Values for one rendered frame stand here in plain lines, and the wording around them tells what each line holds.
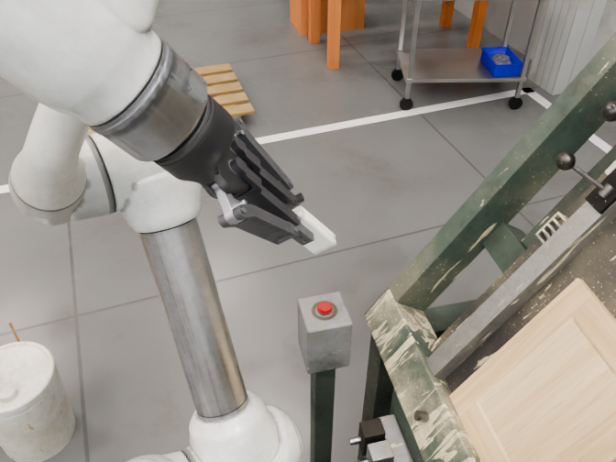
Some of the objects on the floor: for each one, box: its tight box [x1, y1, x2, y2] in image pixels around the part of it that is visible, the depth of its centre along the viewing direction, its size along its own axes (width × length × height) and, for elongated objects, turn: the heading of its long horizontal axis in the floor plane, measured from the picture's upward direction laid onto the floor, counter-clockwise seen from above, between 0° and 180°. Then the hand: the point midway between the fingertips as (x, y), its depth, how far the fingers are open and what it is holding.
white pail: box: [0, 321, 76, 462], centre depth 214 cm, size 32×30×47 cm
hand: (308, 231), depth 64 cm, fingers closed
